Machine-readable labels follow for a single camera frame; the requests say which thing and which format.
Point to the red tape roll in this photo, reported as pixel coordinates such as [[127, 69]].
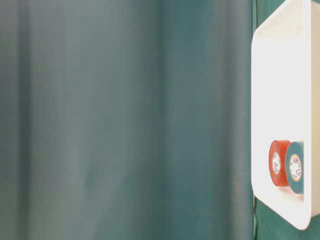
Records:
[[277, 162]]

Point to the green tape roll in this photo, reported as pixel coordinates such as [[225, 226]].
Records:
[[294, 166]]

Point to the white plastic tray case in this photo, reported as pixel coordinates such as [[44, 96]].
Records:
[[285, 105]]

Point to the green table cloth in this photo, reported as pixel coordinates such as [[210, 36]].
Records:
[[130, 120]]

